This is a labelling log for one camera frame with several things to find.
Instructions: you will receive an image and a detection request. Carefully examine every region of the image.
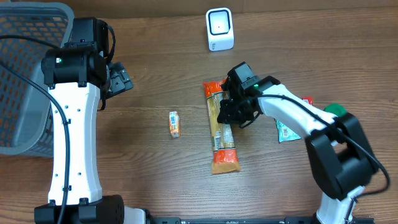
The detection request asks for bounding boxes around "light blue tissue pack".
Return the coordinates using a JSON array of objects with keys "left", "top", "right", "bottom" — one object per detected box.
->
[{"left": 275, "top": 119, "right": 301, "bottom": 143}]

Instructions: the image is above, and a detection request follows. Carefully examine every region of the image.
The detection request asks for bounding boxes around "red and tan cracker package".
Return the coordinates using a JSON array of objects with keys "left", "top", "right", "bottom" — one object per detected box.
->
[{"left": 203, "top": 81, "right": 241, "bottom": 174}]

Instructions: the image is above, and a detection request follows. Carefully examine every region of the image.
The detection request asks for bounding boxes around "red snack stick package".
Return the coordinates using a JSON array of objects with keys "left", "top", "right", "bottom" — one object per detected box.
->
[{"left": 302, "top": 96, "right": 313, "bottom": 105}]

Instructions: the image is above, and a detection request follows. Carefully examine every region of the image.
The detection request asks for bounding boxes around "green lid jar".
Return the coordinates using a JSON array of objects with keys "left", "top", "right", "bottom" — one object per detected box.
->
[{"left": 324, "top": 103, "right": 347, "bottom": 117}]

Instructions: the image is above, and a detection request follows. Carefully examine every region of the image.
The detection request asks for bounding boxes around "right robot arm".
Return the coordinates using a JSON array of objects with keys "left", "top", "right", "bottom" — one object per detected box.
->
[{"left": 217, "top": 62, "right": 379, "bottom": 223}]

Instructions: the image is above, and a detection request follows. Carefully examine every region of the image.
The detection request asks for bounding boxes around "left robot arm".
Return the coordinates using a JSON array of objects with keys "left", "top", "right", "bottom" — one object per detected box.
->
[{"left": 34, "top": 17, "right": 148, "bottom": 223}]

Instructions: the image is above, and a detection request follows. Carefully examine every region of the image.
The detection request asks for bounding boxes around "white barcode scanner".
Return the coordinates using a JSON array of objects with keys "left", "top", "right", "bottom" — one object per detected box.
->
[{"left": 205, "top": 7, "right": 234, "bottom": 52}]

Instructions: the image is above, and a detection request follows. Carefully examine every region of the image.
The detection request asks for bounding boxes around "grey plastic shopping basket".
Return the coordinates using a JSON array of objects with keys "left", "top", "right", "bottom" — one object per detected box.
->
[{"left": 1, "top": 2, "right": 75, "bottom": 157}]

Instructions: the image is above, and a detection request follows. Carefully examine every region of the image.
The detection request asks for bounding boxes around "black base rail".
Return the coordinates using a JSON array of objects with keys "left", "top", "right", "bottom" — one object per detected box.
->
[{"left": 146, "top": 216, "right": 376, "bottom": 224}]

